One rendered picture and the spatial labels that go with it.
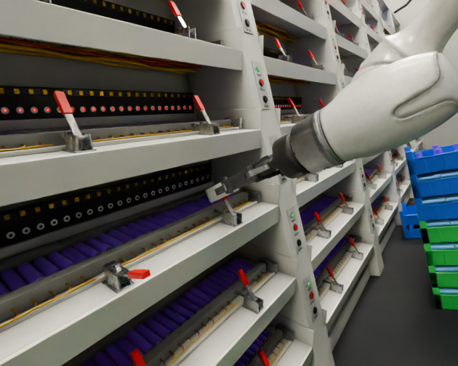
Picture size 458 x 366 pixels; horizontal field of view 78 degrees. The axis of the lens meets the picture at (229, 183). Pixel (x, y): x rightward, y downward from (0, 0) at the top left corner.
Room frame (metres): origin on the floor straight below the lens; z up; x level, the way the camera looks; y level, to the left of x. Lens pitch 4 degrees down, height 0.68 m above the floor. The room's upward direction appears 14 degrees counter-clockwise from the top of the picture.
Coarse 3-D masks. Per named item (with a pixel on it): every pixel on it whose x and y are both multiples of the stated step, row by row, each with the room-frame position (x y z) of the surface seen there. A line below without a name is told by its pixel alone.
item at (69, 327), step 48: (192, 192) 0.72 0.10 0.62; (240, 192) 0.77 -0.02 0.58; (48, 240) 0.47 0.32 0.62; (192, 240) 0.52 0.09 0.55; (240, 240) 0.58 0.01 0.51; (96, 288) 0.38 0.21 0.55; (144, 288) 0.39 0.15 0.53; (0, 336) 0.30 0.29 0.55; (48, 336) 0.30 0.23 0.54; (96, 336) 0.34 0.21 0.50
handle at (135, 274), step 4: (120, 264) 0.38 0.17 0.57; (116, 268) 0.38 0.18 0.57; (120, 268) 0.38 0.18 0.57; (116, 272) 0.38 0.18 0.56; (120, 272) 0.38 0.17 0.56; (124, 272) 0.37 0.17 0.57; (128, 272) 0.36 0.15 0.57; (132, 272) 0.35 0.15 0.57; (136, 272) 0.34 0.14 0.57; (140, 272) 0.34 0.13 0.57; (144, 272) 0.34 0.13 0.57; (148, 272) 0.34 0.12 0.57; (124, 276) 0.36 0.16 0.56; (128, 276) 0.36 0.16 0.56; (132, 276) 0.35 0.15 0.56; (136, 276) 0.34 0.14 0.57; (140, 276) 0.34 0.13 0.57; (144, 276) 0.34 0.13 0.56; (148, 276) 0.34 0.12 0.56
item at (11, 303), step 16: (208, 208) 0.61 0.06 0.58; (224, 208) 0.65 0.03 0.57; (176, 224) 0.53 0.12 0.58; (192, 224) 0.57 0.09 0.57; (144, 240) 0.47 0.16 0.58; (160, 240) 0.50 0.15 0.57; (96, 256) 0.42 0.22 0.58; (112, 256) 0.43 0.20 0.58; (128, 256) 0.45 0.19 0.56; (64, 272) 0.38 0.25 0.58; (80, 272) 0.39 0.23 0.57; (96, 272) 0.41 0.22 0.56; (32, 288) 0.35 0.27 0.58; (48, 288) 0.36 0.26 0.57; (64, 288) 0.37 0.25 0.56; (0, 304) 0.32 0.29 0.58; (16, 304) 0.33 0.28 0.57; (32, 304) 0.34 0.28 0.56; (0, 320) 0.32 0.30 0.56
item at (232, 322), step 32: (256, 256) 0.77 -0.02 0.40; (192, 288) 0.63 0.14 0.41; (224, 288) 0.63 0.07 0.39; (256, 288) 0.65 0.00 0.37; (288, 288) 0.66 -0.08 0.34; (160, 320) 0.54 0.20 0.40; (192, 320) 0.53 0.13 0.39; (224, 320) 0.55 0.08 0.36; (256, 320) 0.55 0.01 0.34; (96, 352) 0.47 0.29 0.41; (128, 352) 0.47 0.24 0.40; (160, 352) 0.46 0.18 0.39; (192, 352) 0.48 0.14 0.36; (224, 352) 0.48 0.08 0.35
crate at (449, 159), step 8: (408, 152) 0.93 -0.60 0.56; (416, 152) 1.08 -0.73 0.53; (424, 152) 1.06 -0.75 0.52; (432, 152) 1.05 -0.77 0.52; (448, 152) 0.87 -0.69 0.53; (456, 152) 0.86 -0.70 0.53; (408, 160) 0.93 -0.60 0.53; (416, 160) 0.92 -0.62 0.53; (424, 160) 0.90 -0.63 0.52; (432, 160) 0.89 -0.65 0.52; (440, 160) 0.88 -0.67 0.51; (448, 160) 0.87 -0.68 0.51; (456, 160) 0.86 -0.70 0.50; (408, 168) 1.00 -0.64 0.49; (416, 168) 0.92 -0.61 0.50; (424, 168) 0.91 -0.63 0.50; (432, 168) 0.90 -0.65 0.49; (440, 168) 0.88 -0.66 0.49; (448, 168) 0.87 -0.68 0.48
